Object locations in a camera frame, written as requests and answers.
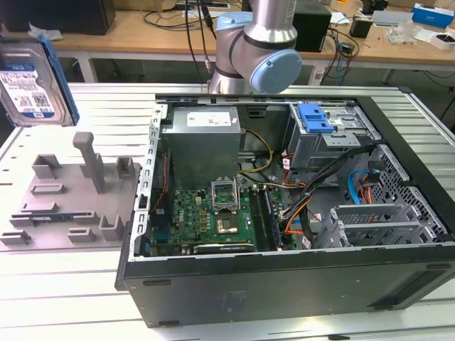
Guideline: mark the CPU socket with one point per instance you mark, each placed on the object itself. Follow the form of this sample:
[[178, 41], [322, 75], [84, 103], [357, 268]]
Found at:
[[227, 225]]

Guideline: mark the blue cardboard box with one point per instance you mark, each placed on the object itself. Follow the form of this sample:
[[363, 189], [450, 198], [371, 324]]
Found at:
[[433, 16]]

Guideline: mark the hard disk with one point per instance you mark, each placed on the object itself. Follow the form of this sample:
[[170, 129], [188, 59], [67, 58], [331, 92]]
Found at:
[[32, 89]]

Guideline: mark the small dark brown box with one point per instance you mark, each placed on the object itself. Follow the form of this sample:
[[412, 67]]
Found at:
[[360, 27]]

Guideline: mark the black PC case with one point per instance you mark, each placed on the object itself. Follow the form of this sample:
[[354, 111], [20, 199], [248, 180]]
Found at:
[[284, 284]]

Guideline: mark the metal disk bay cage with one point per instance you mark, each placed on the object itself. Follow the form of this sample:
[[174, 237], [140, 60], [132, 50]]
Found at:
[[369, 213]]

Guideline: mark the graphics card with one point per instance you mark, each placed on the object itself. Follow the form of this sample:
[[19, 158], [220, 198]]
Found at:
[[224, 248]]

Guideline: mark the green motherboard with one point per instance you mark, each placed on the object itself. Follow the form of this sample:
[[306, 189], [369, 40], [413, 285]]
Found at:
[[192, 213]]

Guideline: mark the blue plastic latch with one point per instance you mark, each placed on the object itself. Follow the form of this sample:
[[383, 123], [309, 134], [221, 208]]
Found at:
[[311, 117]]

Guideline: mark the grey flat case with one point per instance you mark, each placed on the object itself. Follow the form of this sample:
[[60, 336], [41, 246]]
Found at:
[[391, 17]]

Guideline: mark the white box with black item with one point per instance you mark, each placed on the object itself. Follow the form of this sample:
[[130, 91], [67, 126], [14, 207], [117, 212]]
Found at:
[[442, 40]]

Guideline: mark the clear plastic bag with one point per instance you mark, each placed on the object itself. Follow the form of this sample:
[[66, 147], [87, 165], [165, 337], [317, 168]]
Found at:
[[46, 33]]

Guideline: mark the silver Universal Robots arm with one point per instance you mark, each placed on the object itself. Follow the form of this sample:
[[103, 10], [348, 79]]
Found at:
[[263, 35]]

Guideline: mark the dark RAM stick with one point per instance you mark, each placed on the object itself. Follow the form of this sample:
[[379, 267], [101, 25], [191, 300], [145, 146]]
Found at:
[[272, 220]]

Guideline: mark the grey power supply unit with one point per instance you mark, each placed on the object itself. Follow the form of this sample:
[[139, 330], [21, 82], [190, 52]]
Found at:
[[199, 149]]

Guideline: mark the large black box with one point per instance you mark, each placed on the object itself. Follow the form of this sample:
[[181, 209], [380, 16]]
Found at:
[[71, 14]]

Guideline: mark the wooden desk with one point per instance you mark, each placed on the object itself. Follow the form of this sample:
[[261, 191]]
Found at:
[[117, 35]]

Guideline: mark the metal optical drive cage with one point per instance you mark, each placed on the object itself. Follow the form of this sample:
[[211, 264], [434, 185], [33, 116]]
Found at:
[[313, 149]]

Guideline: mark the black speaker box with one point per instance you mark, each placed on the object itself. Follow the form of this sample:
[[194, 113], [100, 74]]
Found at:
[[313, 32]]

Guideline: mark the grey parts rack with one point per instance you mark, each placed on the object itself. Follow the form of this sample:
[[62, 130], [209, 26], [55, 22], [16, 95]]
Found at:
[[71, 199]]

